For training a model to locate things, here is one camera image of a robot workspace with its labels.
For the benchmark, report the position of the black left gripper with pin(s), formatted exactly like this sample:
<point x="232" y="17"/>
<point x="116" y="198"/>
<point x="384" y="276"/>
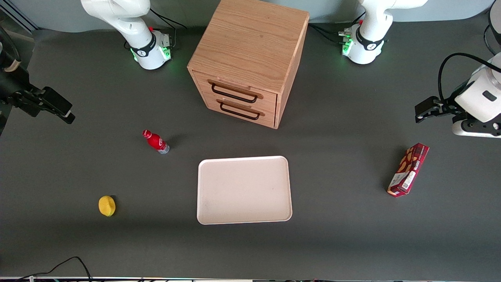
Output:
<point x="446" y="106"/>

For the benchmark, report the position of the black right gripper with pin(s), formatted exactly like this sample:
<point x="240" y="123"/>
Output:
<point x="15" y="90"/>

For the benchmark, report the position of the red coke bottle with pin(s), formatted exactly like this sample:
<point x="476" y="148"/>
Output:
<point x="155" y="141"/>

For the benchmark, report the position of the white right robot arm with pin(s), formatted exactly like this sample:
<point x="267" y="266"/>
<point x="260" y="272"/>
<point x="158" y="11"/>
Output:
<point x="129" y="23"/>

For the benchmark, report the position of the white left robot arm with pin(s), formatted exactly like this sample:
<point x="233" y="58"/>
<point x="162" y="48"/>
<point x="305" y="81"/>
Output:
<point x="370" y="35"/>

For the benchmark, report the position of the beige plastic tray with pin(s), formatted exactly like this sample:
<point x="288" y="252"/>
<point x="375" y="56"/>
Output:
<point x="244" y="190"/>

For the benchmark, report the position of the red snack box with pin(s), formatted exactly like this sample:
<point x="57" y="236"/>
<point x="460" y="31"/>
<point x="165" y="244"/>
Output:
<point x="409" y="169"/>

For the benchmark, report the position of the yellow lemon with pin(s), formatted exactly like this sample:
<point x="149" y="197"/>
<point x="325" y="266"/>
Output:
<point x="107" y="206"/>

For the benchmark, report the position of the narrow wooden drawer front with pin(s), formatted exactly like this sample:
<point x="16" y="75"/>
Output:
<point x="270" y="117"/>

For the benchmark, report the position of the wide wooden drawer front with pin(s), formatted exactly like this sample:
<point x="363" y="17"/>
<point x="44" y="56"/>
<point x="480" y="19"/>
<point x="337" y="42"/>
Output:
<point x="238" y="84"/>

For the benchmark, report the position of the wooden drawer cabinet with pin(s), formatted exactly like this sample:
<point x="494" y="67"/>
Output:
<point x="250" y="43"/>

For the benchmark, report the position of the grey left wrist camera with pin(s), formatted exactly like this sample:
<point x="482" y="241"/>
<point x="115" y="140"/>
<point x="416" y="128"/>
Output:
<point x="475" y="128"/>

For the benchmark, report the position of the grey aluminium frame rail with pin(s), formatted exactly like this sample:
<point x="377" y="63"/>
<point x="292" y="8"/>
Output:
<point x="19" y="17"/>

